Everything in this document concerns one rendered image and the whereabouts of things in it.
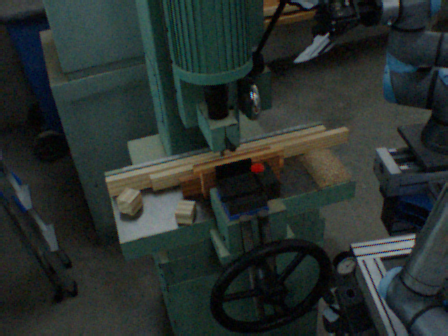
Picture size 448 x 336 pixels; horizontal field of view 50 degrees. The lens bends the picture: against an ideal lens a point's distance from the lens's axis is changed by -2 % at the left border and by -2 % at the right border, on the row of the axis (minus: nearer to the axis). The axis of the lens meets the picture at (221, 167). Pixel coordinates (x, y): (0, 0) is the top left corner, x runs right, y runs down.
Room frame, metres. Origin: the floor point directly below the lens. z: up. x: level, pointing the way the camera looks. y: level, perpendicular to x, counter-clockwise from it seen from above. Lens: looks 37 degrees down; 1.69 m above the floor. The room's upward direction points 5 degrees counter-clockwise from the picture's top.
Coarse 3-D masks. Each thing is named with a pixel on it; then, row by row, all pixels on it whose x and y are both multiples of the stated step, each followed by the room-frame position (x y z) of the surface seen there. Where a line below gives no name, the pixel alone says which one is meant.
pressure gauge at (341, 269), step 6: (342, 252) 0.89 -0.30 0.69; (348, 252) 0.89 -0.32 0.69; (336, 258) 0.88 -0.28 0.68; (342, 258) 0.87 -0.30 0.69; (348, 258) 0.87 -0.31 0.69; (354, 258) 0.87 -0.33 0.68; (336, 264) 0.87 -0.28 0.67; (342, 264) 0.87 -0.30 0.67; (348, 264) 0.87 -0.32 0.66; (354, 264) 0.88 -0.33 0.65; (336, 270) 0.87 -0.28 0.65; (342, 270) 0.87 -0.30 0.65; (348, 270) 0.87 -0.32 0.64
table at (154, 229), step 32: (288, 160) 1.05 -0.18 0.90; (160, 192) 0.96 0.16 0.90; (288, 192) 0.92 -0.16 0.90; (320, 192) 0.92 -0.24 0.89; (352, 192) 0.94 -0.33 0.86; (128, 224) 0.86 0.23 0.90; (160, 224) 0.85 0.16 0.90; (192, 224) 0.84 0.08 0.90; (128, 256) 0.80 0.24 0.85; (224, 256) 0.76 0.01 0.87
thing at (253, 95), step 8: (248, 80) 1.18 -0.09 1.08; (248, 88) 1.16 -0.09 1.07; (256, 88) 1.15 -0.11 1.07; (248, 96) 1.16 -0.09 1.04; (256, 96) 1.13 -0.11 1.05; (248, 104) 1.16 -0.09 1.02; (256, 104) 1.13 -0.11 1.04; (248, 112) 1.17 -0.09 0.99; (256, 112) 1.12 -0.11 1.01; (256, 120) 1.15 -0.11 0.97
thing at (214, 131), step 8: (200, 104) 1.09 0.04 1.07; (200, 112) 1.06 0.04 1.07; (200, 120) 1.07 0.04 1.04; (208, 120) 1.01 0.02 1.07; (216, 120) 1.01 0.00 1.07; (224, 120) 1.00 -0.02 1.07; (232, 120) 1.00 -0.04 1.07; (200, 128) 1.08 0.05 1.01; (208, 128) 0.99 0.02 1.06; (216, 128) 0.98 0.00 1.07; (224, 128) 0.98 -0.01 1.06; (232, 128) 0.98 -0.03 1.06; (208, 136) 1.00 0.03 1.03; (216, 136) 0.97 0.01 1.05; (224, 136) 0.98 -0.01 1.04; (232, 136) 0.98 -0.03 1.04; (216, 144) 0.97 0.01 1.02; (224, 144) 0.98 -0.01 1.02; (216, 152) 0.97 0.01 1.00
